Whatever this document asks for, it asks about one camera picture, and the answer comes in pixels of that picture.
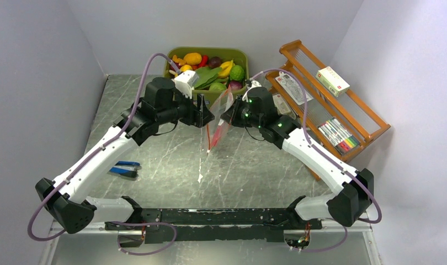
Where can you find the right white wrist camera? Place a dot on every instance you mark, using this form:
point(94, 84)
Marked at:
point(250, 84)

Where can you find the white green box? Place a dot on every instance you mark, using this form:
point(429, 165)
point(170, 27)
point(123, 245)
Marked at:
point(332, 81)

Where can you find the green leafy vegetable toy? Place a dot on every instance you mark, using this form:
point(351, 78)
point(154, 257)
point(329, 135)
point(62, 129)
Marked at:
point(206, 76)

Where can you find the blue black pliers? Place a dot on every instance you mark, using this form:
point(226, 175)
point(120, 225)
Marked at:
point(127, 169)

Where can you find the small white packaged item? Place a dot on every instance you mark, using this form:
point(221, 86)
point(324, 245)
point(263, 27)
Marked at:
point(282, 106)

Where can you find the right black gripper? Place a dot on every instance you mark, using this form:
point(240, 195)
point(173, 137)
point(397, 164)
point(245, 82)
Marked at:
point(230, 116)

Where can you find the red chili pepper toy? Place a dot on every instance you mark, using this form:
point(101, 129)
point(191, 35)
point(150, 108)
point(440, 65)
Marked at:
point(218, 135)

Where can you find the clear zip top bag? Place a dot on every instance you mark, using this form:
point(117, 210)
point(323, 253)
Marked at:
point(221, 104)

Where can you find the yellow banana toy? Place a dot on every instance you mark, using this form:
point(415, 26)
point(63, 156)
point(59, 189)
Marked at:
point(225, 69)

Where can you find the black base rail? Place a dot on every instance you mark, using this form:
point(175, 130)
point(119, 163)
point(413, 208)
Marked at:
point(165, 224)

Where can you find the green custard apple toy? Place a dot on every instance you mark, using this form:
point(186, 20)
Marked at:
point(237, 73)

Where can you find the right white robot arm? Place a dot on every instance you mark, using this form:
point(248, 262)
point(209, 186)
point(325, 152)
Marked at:
point(351, 189)

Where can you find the green round cabbage toy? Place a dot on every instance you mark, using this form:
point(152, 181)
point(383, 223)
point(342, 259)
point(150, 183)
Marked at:
point(217, 87)

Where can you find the colour marker pen set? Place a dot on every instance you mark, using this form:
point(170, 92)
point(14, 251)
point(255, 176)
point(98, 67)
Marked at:
point(338, 136)

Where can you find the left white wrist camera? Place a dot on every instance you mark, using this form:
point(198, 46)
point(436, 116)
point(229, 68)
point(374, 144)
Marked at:
point(185, 83)

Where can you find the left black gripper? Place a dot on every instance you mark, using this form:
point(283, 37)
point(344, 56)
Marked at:
point(193, 118)

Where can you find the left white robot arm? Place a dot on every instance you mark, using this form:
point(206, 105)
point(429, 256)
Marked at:
point(67, 196)

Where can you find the purple onion toy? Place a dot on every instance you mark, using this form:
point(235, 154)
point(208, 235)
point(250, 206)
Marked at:
point(235, 85)

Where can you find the white packaged card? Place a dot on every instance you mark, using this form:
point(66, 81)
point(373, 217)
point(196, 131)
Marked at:
point(292, 88)

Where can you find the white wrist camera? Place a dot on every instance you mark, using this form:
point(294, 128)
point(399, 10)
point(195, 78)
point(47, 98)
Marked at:
point(250, 84)
point(185, 83)

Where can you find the small red chili toy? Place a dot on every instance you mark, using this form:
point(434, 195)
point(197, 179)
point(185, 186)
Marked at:
point(204, 61)

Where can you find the orange wooden rack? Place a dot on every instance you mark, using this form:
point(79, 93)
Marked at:
point(320, 105)

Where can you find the dark purple fruit toy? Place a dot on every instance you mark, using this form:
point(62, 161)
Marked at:
point(214, 62)

